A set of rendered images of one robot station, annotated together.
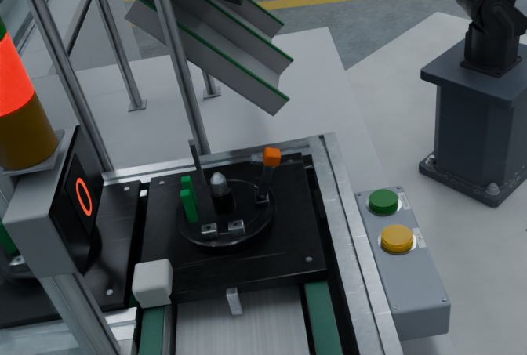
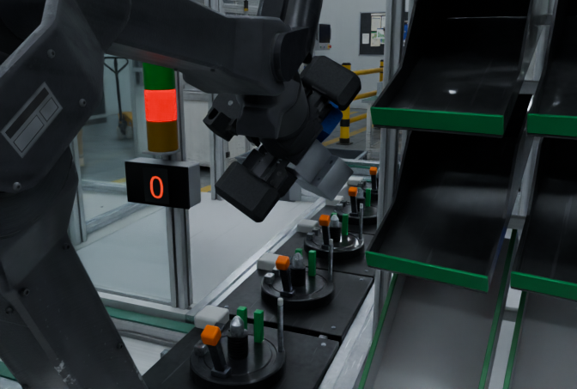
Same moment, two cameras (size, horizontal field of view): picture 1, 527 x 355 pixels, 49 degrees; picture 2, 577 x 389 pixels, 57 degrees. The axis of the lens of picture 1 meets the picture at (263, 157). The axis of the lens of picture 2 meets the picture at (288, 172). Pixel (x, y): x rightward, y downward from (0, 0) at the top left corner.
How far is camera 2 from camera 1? 1.05 m
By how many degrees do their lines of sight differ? 96
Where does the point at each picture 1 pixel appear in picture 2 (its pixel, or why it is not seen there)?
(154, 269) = (212, 313)
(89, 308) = (173, 258)
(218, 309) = not seen: hidden behind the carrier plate
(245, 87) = (372, 368)
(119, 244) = (268, 316)
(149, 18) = not seen: hidden behind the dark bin
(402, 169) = not seen: outside the picture
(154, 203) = (299, 337)
